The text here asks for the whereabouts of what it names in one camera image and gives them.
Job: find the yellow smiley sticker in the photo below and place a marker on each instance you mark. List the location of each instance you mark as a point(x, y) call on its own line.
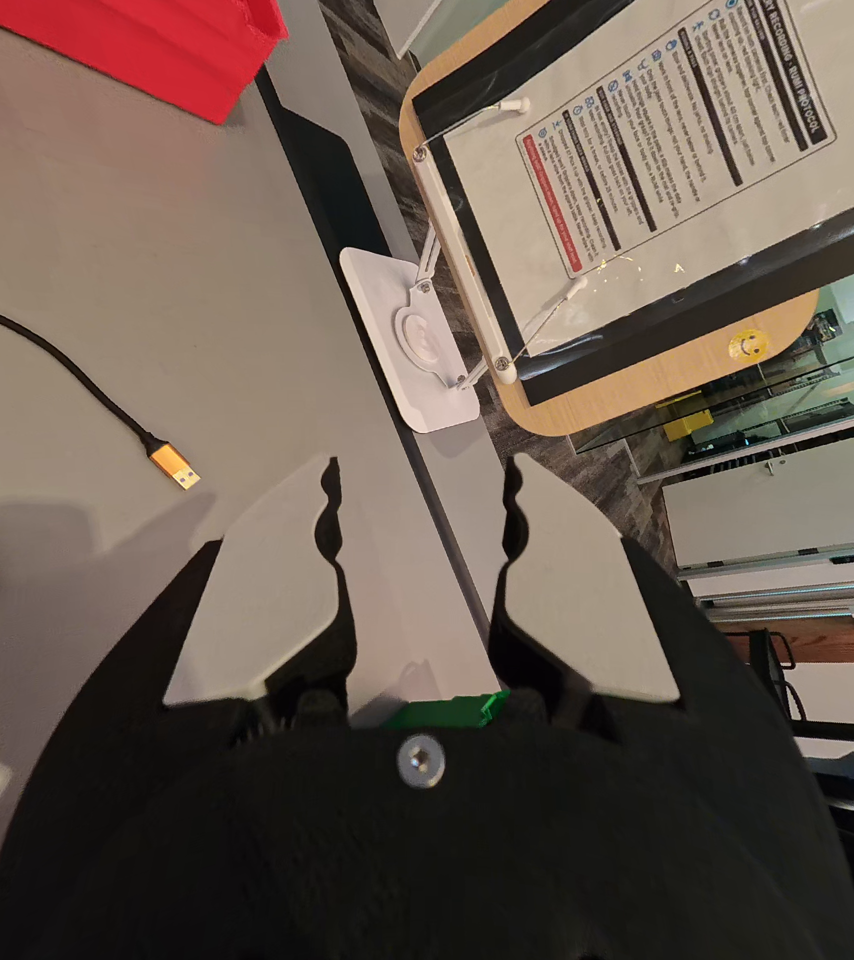
point(748, 345)

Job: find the red plastic bin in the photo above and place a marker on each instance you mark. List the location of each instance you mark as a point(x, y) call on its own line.
point(134, 45)

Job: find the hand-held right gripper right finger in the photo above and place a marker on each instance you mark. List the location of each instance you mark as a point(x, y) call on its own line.
point(584, 600)

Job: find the wooden instruction sign board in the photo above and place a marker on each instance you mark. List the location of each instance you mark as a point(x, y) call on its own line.
point(622, 390)

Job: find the white sign stand base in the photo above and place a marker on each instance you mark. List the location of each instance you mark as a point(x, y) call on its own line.
point(389, 315)

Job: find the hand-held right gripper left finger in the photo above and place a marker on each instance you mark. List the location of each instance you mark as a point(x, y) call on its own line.
point(262, 600)

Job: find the green plastic bin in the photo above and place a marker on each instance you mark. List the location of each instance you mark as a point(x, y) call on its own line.
point(442, 711)

